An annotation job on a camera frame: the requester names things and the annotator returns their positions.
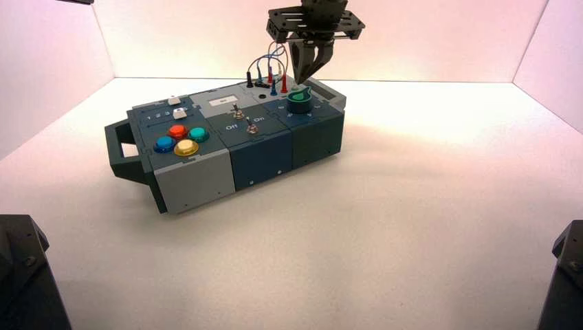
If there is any teal round push button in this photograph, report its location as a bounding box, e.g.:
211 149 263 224
188 126 211 144

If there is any red banana plug lead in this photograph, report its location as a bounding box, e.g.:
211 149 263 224
267 41 291 95

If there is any green topped rotary knob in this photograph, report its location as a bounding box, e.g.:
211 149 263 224
286 86 314 114

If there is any black banana plug lead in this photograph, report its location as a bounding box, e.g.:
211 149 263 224
245 56 287 89

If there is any grey and blue control box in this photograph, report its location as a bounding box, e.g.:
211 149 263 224
104 76 347 215

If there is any yellow round push button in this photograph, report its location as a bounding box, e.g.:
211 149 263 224
173 139 200 158

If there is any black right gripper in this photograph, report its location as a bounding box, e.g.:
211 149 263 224
266 0 366 86

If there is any blue round push button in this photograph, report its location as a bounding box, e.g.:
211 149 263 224
153 135 176 154

